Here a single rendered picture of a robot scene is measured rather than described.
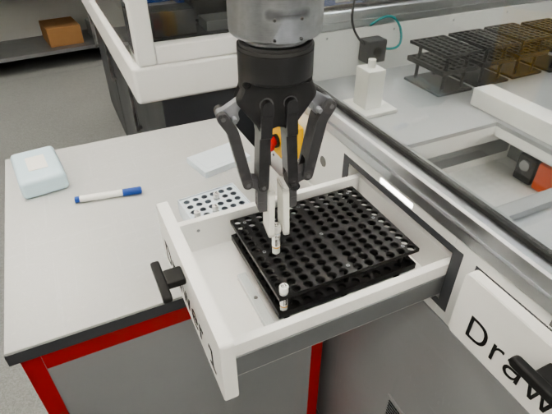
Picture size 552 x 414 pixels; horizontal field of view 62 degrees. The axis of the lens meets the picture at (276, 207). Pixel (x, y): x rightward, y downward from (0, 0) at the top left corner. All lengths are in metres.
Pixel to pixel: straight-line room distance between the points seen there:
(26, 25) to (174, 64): 3.45
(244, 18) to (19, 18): 4.33
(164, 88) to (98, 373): 0.79
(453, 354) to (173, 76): 1.00
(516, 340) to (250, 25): 0.45
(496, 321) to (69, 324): 0.61
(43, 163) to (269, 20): 0.82
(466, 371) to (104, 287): 0.59
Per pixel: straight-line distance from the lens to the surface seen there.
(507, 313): 0.61
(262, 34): 0.42
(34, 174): 1.12
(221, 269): 0.72
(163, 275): 0.62
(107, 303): 0.82
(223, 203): 0.92
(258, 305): 0.65
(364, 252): 0.66
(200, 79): 1.38
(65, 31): 4.34
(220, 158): 1.11
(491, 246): 0.61
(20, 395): 1.75
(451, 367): 0.77
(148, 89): 1.35
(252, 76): 0.45
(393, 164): 0.71
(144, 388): 0.97
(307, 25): 0.43
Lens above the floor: 1.34
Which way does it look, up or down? 37 degrees down
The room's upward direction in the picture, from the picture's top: straight up
